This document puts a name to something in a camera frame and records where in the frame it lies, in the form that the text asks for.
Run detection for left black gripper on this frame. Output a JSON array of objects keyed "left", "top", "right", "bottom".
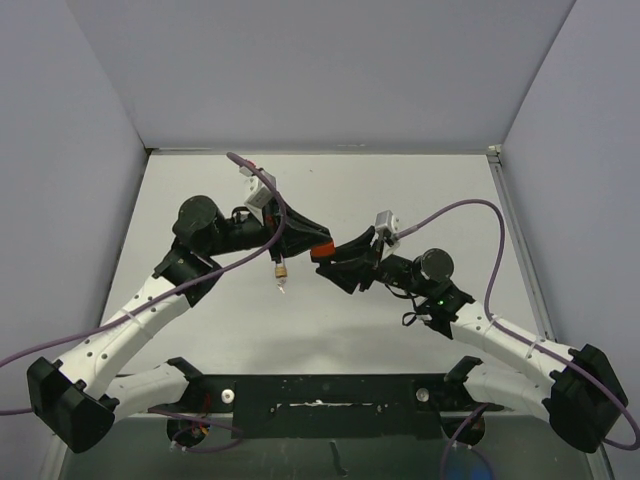
[{"left": 204, "top": 193, "right": 330, "bottom": 264}]

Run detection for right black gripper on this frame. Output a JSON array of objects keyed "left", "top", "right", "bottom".
[{"left": 318, "top": 227, "right": 431, "bottom": 297}]

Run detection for orange black padlock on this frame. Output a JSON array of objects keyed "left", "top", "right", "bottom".
[{"left": 310, "top": 241, "right": 336, "bottom": 263}]

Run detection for brass padlock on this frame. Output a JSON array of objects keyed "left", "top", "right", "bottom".
[{"left": 274, "top": 259, "right": 288, "bottom": 283}]

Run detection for small keys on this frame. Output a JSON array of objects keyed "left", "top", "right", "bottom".
[{"left": 276, "top": 279, "right": 287, "bottom": 294}]

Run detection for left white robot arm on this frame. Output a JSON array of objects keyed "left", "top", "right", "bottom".
[{"left": 27, "top": 195, "right": 331, "bottom": 453}]

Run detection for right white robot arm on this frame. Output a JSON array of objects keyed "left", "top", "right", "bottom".
[{"left": 311, "top": 229, "right": 628, "bottom": 453}]

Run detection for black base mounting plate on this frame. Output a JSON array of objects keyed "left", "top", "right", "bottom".
[{"left": 161, "top": 356, "right": 482, "bottom": 448}]

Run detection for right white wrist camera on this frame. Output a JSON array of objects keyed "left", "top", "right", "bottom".
[{"left": 374, "top": 210, "right": 400, "bottom": 248}]

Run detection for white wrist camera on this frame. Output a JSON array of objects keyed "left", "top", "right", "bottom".
[
  {"left": 239, "top": 166, "right": 273, "bottom": 225},
  {"left": 374, "top": 210, "right": 400, "bottom": 248}
]

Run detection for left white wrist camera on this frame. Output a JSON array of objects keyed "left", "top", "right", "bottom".
[{"left": 239, "top": 166, "right": 273, "bottom": 225}]

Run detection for aluminium frame rail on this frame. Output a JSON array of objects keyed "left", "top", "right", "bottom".
[{"left": 487, "top": 143, "right": 616, "bottom": 480}]

